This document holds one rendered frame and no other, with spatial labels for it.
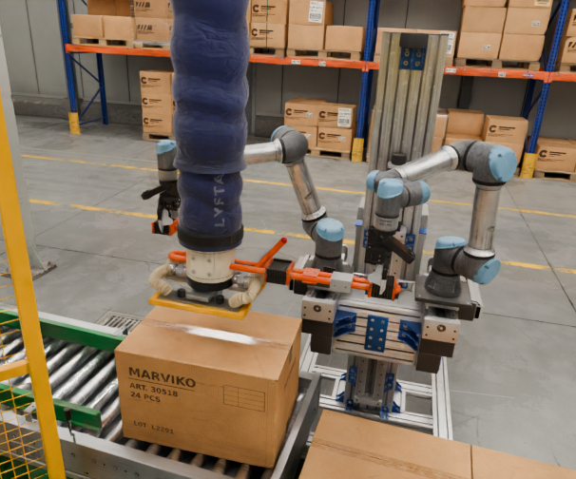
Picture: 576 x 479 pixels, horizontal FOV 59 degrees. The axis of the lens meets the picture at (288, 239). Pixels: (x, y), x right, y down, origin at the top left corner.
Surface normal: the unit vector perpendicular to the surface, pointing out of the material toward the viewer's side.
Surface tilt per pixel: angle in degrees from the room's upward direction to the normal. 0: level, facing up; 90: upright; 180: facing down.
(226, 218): 74
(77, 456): 90
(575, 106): 90
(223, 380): 90
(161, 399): 90
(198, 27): 80
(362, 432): 0
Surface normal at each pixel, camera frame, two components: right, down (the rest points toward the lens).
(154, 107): -0.23, 0.42
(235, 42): 0.71, 0.11
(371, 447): 0.04, -0.92
